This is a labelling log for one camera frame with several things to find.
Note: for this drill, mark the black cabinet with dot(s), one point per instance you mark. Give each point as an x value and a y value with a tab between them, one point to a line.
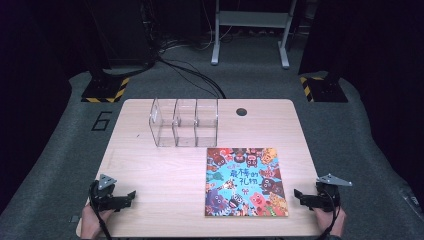
123	30

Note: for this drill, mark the grey printed strip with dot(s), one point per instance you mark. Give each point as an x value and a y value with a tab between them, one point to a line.
412	200

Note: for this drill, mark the white metal stand frame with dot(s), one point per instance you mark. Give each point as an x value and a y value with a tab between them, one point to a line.
253	19

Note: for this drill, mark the black stand with striped base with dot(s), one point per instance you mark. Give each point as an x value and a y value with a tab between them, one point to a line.
105	88
325	88

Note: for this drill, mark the clear acrylic divided organizer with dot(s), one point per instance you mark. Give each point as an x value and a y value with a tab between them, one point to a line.
185	123

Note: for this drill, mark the colourful cartoon picture book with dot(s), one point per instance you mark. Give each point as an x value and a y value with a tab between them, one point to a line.
246	182

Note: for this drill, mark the black round table grommet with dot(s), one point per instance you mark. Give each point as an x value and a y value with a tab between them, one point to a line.
241	112

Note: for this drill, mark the grey metal table bracket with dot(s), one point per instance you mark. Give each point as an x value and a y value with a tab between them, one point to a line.
74	219

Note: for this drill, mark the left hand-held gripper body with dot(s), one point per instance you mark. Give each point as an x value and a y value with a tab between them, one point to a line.
104	195

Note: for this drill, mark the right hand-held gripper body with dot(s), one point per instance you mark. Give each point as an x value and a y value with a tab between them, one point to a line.
328	196

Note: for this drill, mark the person's left hand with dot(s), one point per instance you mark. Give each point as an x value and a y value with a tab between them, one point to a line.
90	221

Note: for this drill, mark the person's right hand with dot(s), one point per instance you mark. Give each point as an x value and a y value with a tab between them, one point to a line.
328	221

